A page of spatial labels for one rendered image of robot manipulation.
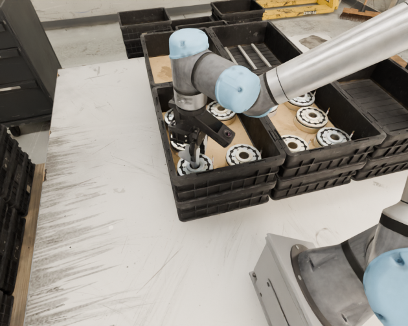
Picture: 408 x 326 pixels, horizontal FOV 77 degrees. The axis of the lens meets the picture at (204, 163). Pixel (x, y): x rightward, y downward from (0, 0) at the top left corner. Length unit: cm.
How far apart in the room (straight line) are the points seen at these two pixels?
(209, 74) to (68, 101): 96
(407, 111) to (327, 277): 80
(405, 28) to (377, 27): 4
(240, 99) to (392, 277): 31
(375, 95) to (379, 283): 93
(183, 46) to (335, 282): 49
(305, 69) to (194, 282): 57
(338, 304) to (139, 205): 59
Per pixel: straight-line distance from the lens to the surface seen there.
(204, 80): 48
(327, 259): 55
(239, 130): 87
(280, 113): 97
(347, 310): 55
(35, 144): 235
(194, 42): 50
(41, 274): 87
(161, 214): 83
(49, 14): 410
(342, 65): 55
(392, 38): 56
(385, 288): 37
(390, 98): 123
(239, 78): 45
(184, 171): 71
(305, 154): 70
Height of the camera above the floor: 142
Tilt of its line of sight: 50 degrees down
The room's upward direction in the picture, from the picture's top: straight up
